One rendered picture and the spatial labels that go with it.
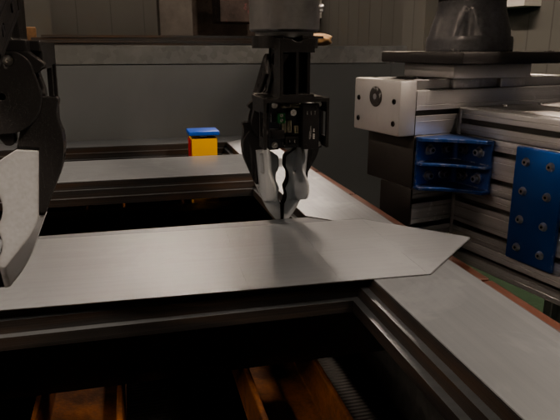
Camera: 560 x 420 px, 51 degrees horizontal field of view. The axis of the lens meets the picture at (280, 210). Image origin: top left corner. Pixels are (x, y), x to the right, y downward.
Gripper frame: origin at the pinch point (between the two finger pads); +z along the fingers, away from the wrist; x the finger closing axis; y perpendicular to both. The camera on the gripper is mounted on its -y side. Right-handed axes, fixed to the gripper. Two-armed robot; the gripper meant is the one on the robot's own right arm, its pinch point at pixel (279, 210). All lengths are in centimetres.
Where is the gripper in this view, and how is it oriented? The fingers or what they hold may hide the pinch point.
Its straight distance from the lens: 70.1
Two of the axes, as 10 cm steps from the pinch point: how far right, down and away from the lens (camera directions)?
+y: 2.4, 2.6, -9.3
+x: 9.7, -0.7, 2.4
